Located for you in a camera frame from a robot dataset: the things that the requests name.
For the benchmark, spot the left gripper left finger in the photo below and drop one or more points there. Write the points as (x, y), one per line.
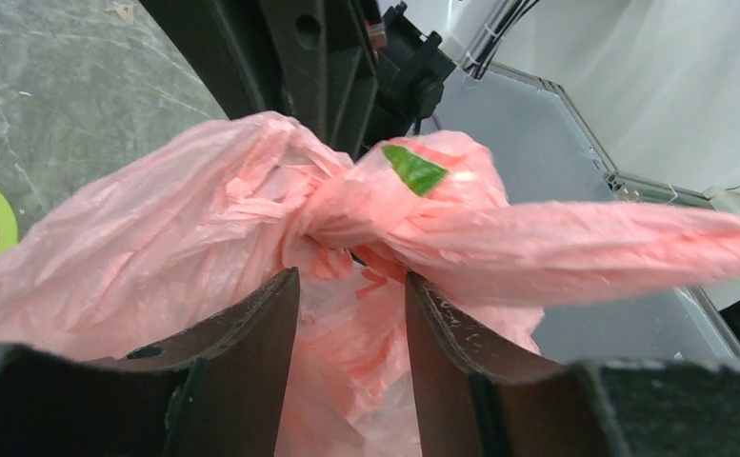
(215, 389)

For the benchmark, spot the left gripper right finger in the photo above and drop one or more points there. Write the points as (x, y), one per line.
(479, 394)

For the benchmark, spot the pink plastic bag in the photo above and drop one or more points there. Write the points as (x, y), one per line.
(200, 224)

